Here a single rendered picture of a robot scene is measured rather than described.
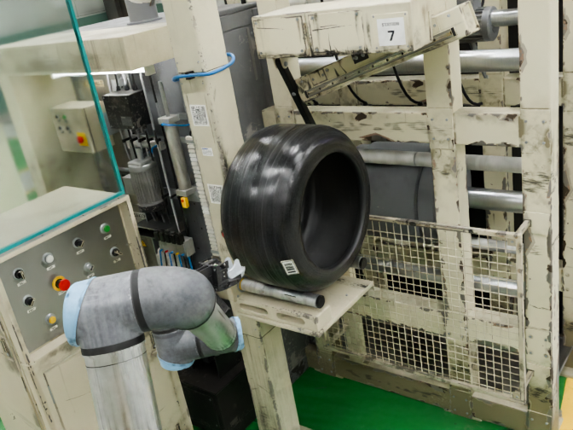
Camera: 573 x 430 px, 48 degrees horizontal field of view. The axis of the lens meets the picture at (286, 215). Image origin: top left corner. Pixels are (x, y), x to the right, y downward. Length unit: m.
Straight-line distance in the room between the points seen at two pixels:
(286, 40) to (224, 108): 0.31
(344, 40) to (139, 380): 1.30
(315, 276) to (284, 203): 0.29
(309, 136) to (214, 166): 0.41
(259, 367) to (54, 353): 0.81
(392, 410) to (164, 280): 2.02
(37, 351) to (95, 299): 1.14
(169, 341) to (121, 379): 0.54
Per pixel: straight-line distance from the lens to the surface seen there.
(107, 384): 1.21
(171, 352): 1.74
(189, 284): 1.19
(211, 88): 2.17
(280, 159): 1.94
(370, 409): 3.07
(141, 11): 2.74
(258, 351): 2.57
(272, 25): 2.25
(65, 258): 2.29
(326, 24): 2.13
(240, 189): 1.98
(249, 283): 2.28
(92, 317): 1.19
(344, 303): 2.29
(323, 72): 2.34
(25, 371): 2.30
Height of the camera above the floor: 1.98
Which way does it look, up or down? 22 degrees down
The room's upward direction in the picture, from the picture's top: 10 degrees counter-clockwise
